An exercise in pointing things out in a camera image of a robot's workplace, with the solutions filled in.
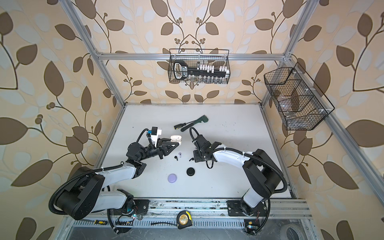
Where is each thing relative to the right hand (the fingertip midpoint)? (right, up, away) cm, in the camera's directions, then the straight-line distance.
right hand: (199, 157), depth 89 cm
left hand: (-10, +11, -18) cm, 23 cm away
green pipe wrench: (+4, +23, +21) cm, 31 cm away
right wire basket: (+50, +30, -15) cm, 61 cm away
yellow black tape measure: (-7, -24, -20) cm, 32 cm away
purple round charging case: (-16, -11, -4) cm, 20 cm away
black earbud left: (-15, -1, +3) cm, 15 cm away
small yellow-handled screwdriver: (-50, -26, -18) cm, 59 cm away
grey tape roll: (+42, -29, -21) cm, 56 cm away
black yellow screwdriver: (-16, +18, +16) cm, 29 cm away
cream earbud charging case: (-12, +13, -16) cm, 24 cm away
